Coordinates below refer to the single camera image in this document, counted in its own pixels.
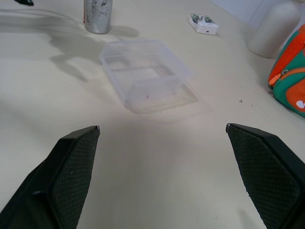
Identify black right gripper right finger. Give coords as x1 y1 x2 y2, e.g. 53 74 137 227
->
225 123 305 229

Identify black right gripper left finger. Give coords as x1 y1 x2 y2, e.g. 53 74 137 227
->
0 125 101 229

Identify clear plastic container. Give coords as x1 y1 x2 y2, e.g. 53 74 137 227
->
99 39 199 115

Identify white plastic bottle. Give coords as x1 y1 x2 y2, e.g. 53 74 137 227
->
246 0 302 59

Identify orange and green bag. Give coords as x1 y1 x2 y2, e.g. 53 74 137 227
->
268 23 305 118

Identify silver metal can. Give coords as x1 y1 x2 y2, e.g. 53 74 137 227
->
83 0 113 34

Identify small white box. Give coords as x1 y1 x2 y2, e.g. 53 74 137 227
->
188 13 219 34

